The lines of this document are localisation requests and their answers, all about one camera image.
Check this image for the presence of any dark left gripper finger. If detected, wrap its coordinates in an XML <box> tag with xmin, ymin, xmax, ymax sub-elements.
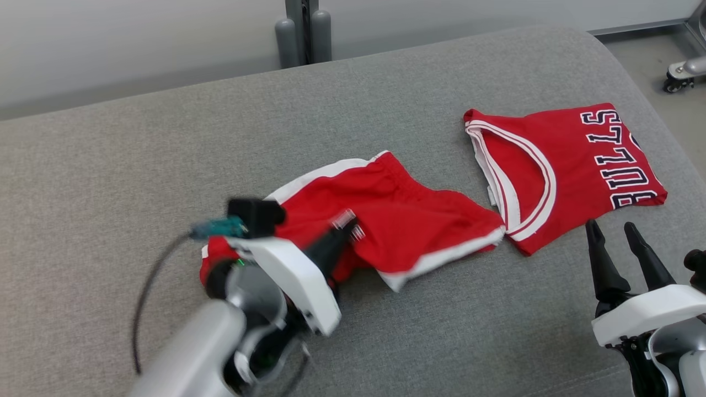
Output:
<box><xmin>305</xmin><ymin>212</ymin><xmax>360</xmax><ymax>280</ymax></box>

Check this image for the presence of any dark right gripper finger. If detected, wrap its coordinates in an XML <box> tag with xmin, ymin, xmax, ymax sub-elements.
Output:
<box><xmin>624</xmin><ymin>221</ymin><xmax>677</xmax><ymax>291</ymax></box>
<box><xmin>585</xmin><ymin>219</ymin><xmax>632</xmax><ymax>302</ymax></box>

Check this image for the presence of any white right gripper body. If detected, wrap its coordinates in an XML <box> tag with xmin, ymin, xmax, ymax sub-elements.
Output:
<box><xmin>591</xmin><ymin>284</ymin><xmax>706</xmax><ymax>348</ymax></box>

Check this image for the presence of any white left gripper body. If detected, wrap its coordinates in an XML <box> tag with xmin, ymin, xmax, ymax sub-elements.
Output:
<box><xmin>225</xmin><ymin>236</ymin><xmax>343</xmax><ymax>337</ymax></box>

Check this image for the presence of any red basketball shorts white trim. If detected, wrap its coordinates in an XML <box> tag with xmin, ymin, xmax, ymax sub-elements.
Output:
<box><xmin>199</xmin><ymin>150</ymin><xmax>506</xmax><ymax>293</ymax></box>

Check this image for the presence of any red Bulls basketball jersey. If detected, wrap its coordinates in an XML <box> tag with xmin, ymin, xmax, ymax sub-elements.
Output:
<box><xmin>463</xmin><ymin>102</ymin><xmax>668</xmax><ymax>257</ymax></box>

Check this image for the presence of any silver metal leg with caster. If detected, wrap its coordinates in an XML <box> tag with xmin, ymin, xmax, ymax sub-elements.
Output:
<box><xmin>663</xmin><ymin>0</ymin><xmax>706</xmax><ymax>94</ymax></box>

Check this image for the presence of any teal left camera connector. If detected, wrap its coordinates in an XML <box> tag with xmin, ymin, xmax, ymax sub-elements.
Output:
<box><xmin>190</xmin><ymin>216</ymin><xmax>249</xmax><ymax>242</ymax></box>

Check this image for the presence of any black left camera cable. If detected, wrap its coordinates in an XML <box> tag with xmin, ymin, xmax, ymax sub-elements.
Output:
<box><xmin>131</xmin><ymin>230</ymin><xmax>195</xmax><ymax>377</ymax></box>

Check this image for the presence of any grey metal partition post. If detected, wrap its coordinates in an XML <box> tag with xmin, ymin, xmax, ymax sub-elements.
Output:
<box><xmin>284</xmin><ymin>0</ymin><xmax>321</xmax><ymax>67</ymax></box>

